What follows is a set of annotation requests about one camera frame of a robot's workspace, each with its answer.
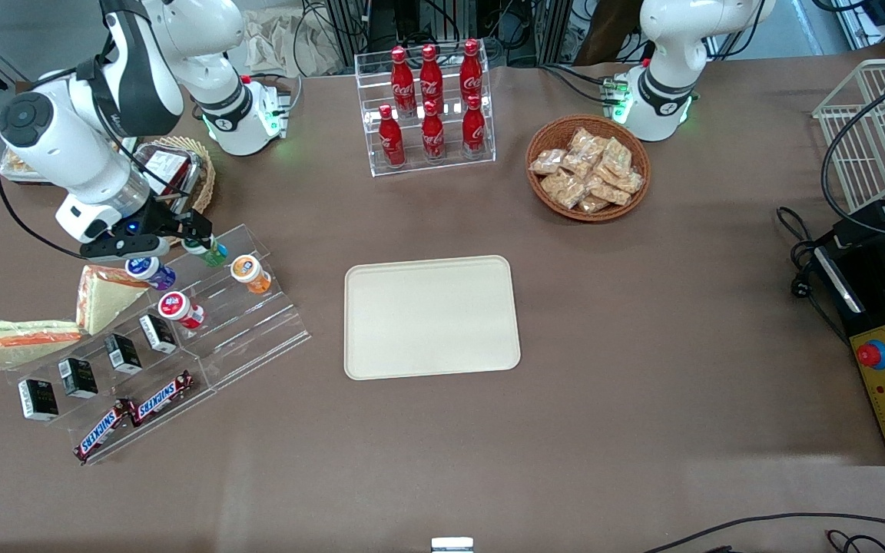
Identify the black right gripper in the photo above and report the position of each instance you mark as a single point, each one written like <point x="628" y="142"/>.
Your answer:
<point x="167" y="216"/>

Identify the green gum bottle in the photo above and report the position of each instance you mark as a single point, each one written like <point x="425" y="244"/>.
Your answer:
<point x="216" y="253"/>

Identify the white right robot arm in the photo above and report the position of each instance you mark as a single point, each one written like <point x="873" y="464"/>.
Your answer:
<point x="89" y="153"/>

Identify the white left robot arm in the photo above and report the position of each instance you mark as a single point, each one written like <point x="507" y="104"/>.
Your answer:
<point x="669" y="69"/>

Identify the purple gum bottle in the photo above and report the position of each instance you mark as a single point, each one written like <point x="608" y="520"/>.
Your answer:
<point x="147" y="269"/>

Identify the orange gum bottle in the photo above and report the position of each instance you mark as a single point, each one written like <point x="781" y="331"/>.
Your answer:
<point x="246" y="270"/>

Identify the red gum bottle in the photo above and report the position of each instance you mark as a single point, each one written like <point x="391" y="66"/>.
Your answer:
<point x="175" y="306"/>

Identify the white rectangular snack tray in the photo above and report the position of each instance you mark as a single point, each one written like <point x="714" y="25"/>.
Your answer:
<point x="24" y="178"/>

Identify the beige plastic tray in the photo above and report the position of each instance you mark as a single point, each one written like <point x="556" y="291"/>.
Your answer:
<point x="431" y="316"/>

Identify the oval wicker basket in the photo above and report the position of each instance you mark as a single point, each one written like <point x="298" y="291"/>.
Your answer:
<point x="207" y="180"/>

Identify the red and white box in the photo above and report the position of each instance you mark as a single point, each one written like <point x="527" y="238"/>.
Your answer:
<point x="168" y="165"/>

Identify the small black box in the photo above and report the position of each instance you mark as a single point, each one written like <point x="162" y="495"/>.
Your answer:
<point x="123" y="354"/>
<point x="158" y="333"/>
<point x="78" y="378"/>
<point x="38" y="399"/>

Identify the triangular wrapped sandwich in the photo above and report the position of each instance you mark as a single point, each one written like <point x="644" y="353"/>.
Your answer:
<point x="104" y="296"/>

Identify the clear acrylic stepped stand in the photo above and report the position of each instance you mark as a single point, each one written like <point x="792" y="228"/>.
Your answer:
<point x="250" y="330"/>

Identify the Snickers bar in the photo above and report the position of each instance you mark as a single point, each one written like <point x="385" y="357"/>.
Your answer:
<point x="162" y="398"/>
<point x="103" y="430"/>

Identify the brown snack pack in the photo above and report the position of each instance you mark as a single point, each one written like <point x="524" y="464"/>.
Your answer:
<point x="16" y="163"/>

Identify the flat wrapped sandwich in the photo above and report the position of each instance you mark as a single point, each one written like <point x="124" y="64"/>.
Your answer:
<point x="24" y="342"/>

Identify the crumpled translucent plastic bag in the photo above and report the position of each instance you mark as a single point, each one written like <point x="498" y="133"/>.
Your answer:
<point x="281" y="42"/>

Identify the red Coca-Cola bottle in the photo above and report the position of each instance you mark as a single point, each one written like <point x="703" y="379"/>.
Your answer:
<point x="432" y="138"/>
<point x="471" y="73"/>
<point x="402" y="81"/>
<point x="391" y="142"/>
<point x="431" y="77"/>
<point x="474" y="130"/>

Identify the clear acrylic bottle rack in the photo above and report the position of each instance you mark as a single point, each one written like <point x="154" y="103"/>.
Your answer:
<point x="481" y="153"/>

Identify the clear wrapped cracker pack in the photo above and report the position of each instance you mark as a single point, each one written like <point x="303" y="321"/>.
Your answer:
<point x="611" y="192"/>
<point x="563" y="188"/>
<point x="547" y="161"/>
<point x="631" y="182"/>
<point x="593" y="204"/>
<point x="585" y="142"/>
<point x="617" y="156"/>

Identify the round wicker basket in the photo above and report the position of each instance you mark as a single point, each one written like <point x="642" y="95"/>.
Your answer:
<point x="546" y="130"/>

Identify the red emergency stop button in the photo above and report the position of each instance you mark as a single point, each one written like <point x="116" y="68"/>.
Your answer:
<point x="871" y="354"/>

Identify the black machine housing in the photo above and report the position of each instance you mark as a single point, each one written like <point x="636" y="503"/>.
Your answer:
<point x="884" y="292"/>

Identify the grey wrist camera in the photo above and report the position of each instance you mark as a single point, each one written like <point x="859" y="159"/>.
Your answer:
<point x="124" y="247"/>

